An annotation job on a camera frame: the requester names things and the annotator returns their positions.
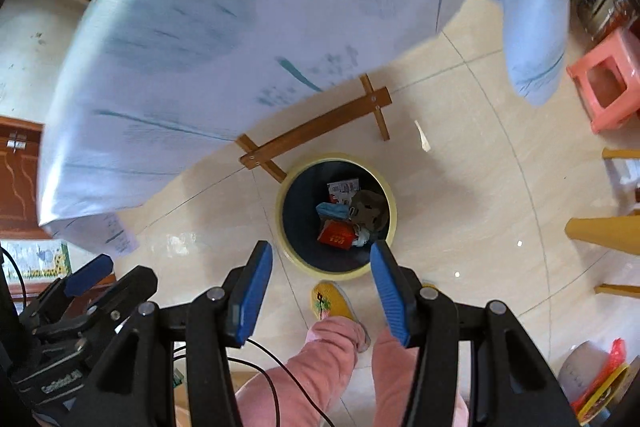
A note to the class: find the person's left leg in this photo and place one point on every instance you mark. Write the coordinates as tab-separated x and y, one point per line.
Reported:
305	367

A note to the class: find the yellow embroidered slipper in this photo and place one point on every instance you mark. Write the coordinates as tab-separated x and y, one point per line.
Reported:
327	302

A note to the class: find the red yellow plastic bag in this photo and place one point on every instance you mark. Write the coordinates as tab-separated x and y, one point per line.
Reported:
607	387

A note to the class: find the children's wall chart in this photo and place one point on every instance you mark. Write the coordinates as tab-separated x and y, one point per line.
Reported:
35	262

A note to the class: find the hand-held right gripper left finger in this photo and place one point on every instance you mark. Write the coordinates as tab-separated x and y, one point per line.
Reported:
252	292

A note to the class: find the brown wooden door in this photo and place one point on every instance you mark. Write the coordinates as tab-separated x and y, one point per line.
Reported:
20	177

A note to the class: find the person's leg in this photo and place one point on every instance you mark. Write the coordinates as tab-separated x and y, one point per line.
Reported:
305	367
395	382

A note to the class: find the white red chocolate box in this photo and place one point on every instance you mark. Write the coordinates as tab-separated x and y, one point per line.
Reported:
342	191

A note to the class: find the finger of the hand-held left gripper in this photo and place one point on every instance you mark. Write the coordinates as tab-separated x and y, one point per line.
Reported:
130	289
90	274

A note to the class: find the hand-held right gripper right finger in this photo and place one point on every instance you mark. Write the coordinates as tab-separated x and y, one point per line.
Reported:
395	297

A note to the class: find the blue face mask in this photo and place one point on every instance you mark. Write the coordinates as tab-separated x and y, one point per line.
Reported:
331	210

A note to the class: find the yellow wooden chair legs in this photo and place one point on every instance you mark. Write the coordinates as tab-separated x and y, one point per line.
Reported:
605	232

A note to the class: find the wooden table base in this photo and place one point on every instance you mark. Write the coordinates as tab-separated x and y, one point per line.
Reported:
315	129

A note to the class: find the pink plastic stool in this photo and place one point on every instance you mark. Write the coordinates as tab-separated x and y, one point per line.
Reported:
600	82

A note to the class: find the grey round container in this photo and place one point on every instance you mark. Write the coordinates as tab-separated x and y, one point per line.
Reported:
582	372

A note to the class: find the red carton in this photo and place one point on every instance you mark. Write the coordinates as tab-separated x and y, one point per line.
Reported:
337	235

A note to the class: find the black bin with yellow rim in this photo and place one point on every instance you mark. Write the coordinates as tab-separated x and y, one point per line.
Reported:
300	217

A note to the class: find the person's right leg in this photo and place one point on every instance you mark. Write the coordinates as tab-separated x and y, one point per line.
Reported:
395	382

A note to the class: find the white paper scrap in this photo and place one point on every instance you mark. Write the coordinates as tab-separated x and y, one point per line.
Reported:
423	137

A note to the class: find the white leaf print tablecloth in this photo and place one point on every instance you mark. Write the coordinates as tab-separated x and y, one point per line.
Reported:
250	7

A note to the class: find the brown paper bag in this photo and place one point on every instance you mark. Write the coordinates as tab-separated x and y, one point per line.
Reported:
369	207

